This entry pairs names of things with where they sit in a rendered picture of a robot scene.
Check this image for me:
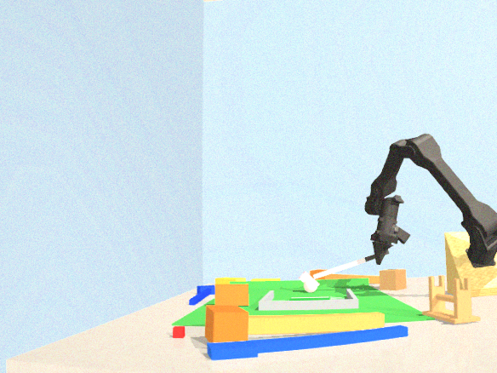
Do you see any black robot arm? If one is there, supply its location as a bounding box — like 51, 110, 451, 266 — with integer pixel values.
364, 133, 497, 268

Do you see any small red block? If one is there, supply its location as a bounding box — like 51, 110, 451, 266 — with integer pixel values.
173, 327, 185, 338

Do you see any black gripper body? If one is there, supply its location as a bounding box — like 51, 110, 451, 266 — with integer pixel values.
370, 215, 398, 244

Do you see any green flat mat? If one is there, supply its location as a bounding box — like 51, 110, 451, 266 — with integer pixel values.
172, 285, 435, 326

